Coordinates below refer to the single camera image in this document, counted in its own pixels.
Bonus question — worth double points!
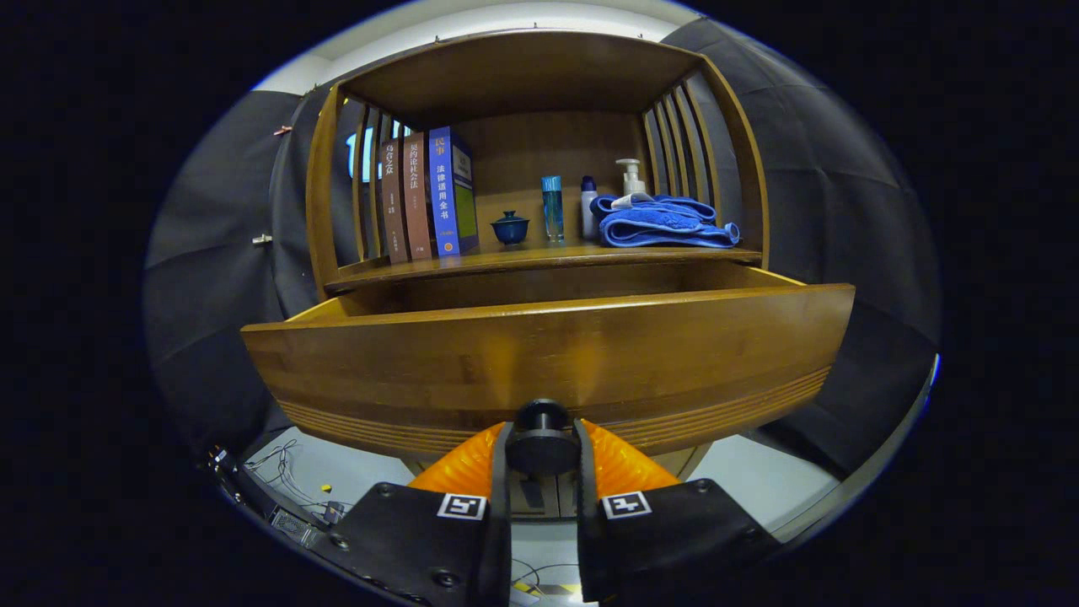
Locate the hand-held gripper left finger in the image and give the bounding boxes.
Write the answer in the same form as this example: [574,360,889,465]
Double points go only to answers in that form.
[325,422,513,607]

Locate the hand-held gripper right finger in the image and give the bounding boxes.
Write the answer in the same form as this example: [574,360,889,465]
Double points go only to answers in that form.
[575,419,781,604]

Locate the wooden countertop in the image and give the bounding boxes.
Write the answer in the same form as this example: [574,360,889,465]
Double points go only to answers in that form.
[325,244,764,292]

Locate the wooden cabinet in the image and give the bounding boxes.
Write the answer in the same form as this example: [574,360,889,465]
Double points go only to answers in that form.
[305,30,770,519]

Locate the dark floor equipment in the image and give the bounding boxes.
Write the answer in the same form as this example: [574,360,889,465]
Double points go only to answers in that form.
[207,447,351,549]

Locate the folded blue towel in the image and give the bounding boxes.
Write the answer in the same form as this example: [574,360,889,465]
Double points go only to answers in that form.
[590,194,741,250]

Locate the blue lidded teacup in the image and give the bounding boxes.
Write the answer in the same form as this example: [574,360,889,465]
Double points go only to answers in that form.
[491,211,531,247]

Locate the white bottle with blue cap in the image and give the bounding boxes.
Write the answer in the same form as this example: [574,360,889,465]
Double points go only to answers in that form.
[580,175,601,242]

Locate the dark brown book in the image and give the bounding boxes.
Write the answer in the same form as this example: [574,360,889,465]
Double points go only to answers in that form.
[377,139,410,264]

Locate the reddish brown book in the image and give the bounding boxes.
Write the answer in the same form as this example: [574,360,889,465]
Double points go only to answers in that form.
[401,132,438,261]

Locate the blue book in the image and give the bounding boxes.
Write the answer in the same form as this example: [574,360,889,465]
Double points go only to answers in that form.
[428,126,480,257]

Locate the clear blue tall bottle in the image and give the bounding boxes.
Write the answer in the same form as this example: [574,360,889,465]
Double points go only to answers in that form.
[541,175,566,244]

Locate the thin floor cables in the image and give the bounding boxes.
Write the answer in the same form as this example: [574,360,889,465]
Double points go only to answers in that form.
[244,438,338,511]

